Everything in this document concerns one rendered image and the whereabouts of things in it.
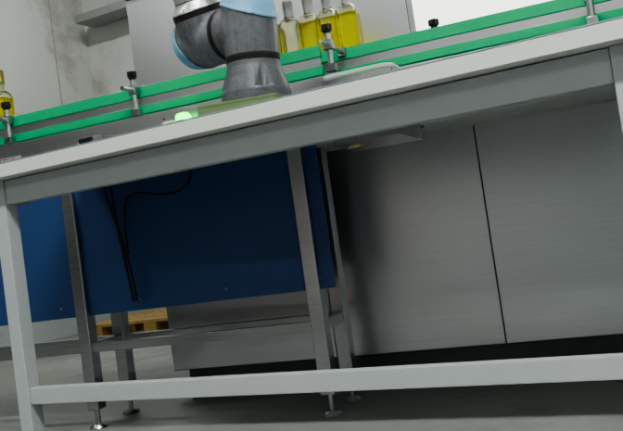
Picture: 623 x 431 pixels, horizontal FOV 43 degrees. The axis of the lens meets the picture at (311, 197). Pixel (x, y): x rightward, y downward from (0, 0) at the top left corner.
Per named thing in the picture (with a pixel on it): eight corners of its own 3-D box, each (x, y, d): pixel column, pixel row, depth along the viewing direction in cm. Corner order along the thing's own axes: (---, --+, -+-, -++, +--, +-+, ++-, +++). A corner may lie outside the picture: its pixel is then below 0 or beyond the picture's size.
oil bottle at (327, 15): (350, 82, 222) (339, 8, 223) (344, 80, 217) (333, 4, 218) (331, 87, 224) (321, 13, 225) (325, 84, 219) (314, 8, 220)
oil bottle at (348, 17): (370, 79, 220) (359, 4, 221) (363, 76, 215) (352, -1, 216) (350, 82, 222) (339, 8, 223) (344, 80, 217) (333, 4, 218)
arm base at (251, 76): (271, 94, 159) (266, 44, 159) (208, 105, 166) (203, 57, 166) (304, 100, 173) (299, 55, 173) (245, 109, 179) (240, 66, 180)
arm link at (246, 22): (251, 48, 161) (245, -18, 161) (209, 61, 170) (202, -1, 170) (292, 53, 170) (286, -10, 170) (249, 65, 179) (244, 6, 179)
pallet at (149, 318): (288, 310, 533) (286, 294, 533) (224, 330, 462) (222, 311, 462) (153, 323, 584) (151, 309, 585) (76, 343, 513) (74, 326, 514)
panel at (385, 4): (569, 7, 213) (550, -115, 214) (568, 5, 210) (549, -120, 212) (267, 75, 245) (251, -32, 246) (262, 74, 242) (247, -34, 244)
